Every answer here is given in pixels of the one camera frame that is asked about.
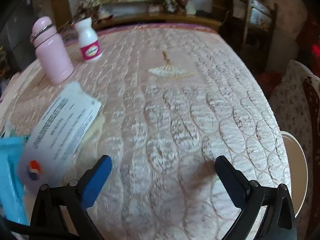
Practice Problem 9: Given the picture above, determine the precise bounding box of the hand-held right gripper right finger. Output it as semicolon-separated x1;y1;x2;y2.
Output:
215;155;298;240

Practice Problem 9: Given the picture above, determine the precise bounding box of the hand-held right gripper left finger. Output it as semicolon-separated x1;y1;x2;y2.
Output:
29;155;113;240

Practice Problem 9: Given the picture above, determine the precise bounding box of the white printed carton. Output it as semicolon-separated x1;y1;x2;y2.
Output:
16;82;102;193

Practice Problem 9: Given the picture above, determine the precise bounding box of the white plastic bucket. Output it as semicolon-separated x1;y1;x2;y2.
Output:
279;131;308;218

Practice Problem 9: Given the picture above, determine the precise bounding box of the blue packet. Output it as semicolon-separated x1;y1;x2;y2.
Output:
0;136;30;227

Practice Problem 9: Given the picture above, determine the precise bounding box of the pink quilted mattress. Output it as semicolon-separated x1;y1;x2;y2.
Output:
0;22;288;240

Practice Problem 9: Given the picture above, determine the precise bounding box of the floral red sofa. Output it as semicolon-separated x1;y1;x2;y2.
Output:
269;60;320;230

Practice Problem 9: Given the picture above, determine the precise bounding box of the orange plastic bag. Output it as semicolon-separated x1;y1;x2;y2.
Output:
257;70;283;98

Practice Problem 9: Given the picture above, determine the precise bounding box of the pink insulated bottle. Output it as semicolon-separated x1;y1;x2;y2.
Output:
30;16;75;85

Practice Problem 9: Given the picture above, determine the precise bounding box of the white pill bottle pink label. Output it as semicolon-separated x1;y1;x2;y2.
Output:
74;19;103;62

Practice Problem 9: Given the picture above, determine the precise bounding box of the dark wooden chair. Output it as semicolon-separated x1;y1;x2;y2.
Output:
220;0;278;63

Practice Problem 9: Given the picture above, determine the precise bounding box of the red shiny bag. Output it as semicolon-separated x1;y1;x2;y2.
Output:
311;44;320;65

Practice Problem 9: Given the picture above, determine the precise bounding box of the printed storage box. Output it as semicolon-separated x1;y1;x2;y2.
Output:
250;0;273;28

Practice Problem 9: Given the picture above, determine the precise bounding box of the pale floral bedding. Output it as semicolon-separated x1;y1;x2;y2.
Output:
265;0;308;63

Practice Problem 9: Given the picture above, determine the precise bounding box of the wooden bed board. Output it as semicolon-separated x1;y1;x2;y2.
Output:
92;12;223;33

